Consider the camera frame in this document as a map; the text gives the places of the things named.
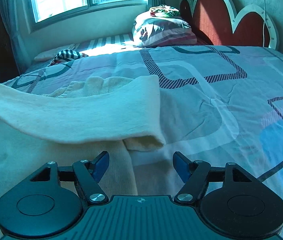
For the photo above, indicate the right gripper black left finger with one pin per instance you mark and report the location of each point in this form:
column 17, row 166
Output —
column 53, row 198

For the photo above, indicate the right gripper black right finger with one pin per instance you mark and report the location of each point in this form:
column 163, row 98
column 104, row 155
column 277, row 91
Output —
column 229, row 200

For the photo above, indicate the cream knitted sweater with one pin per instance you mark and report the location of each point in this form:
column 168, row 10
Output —
column 116, row 114

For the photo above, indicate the pink small pillow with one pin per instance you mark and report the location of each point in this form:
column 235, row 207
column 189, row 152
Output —
column 50, row 54

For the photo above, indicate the striped folded garment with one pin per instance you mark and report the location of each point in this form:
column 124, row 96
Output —
column 67, row 55

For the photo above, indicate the left teal curtain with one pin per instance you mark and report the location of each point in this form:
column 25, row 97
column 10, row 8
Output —
column 9, row 15

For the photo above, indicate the patterned bed quilt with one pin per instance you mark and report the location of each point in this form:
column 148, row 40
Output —
column 218, row 104

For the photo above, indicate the striped grey pillow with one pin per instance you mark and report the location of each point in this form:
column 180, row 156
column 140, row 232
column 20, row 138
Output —
column 150, row 31

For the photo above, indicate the colourful folded cloth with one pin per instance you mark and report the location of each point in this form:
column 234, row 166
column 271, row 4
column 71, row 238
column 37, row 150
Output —
column 164, row 11

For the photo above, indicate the red heart headboard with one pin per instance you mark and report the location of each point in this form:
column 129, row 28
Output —
column 217, row 22

